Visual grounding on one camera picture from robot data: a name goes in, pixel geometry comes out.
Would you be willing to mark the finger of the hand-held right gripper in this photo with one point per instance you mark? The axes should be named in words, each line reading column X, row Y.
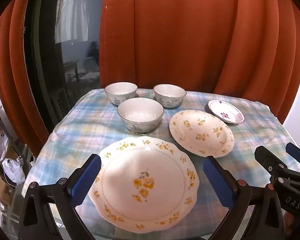
column 263, row 156
column 296, row 153

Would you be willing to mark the cardboard box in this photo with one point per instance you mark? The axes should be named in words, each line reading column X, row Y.
column 0, row 188

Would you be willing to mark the medium yellow floral plate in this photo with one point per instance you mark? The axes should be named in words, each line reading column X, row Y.
column 202, row 130

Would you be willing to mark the wide orange curtain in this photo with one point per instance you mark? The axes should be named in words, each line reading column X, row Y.
column 177, row 30

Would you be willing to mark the clear plastic bag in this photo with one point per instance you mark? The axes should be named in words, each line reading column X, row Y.
column 1, row 142

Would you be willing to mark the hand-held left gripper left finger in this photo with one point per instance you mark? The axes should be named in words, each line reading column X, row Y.
column 86, row 180

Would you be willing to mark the narrow orange curtain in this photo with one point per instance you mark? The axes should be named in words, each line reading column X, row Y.
column 10, row 67

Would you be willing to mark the white bowl blue floral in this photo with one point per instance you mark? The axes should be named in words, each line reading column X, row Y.
column 140, row 110
column 170, row 92
column 120, row 90

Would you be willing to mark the large yellow floral plate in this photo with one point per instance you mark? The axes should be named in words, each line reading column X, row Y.
column 145, row 170

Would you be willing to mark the white plastic bag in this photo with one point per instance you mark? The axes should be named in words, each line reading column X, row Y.
column 11, row 171

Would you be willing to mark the blue plaid tablecloth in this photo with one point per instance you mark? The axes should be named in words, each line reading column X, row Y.
column 77, row 135

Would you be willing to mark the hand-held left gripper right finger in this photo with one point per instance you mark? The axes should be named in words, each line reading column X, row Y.
column 217, row 180

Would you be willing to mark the small pink floral plate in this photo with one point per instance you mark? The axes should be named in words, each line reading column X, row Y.
column 225, row 112

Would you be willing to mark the dark glass window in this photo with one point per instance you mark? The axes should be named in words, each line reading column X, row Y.
column 65, row 62

